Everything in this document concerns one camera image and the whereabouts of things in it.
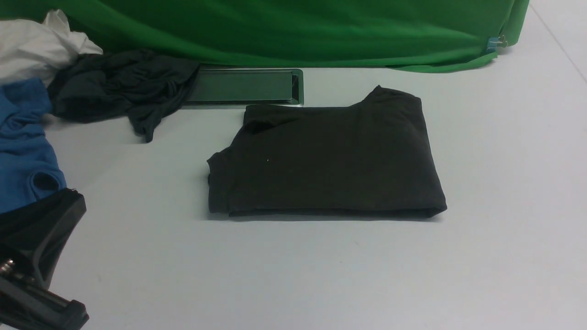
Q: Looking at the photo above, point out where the white crumpled garment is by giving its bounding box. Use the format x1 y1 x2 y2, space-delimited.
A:
0 9 103 86

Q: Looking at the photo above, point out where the dark slate crumpled garment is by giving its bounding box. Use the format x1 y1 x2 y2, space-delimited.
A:
47 49 200 143

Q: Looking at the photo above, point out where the metal table cable hatch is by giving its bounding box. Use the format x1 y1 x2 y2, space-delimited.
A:
184 67 304 107

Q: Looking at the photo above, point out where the blue t-shirt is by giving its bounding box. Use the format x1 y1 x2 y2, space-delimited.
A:
0 78 66 213

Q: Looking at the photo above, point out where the dark gray long-sleeve top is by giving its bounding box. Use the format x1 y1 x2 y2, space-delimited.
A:
207 86 447 219

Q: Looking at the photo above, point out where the blue binder clip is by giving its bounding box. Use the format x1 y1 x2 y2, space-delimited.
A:
486 35 508 54

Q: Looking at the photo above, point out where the green backdrop cloth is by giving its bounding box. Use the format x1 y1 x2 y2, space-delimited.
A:
1 0 530 73

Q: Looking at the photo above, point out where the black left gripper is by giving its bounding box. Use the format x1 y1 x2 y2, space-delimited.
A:
0 189 89 330

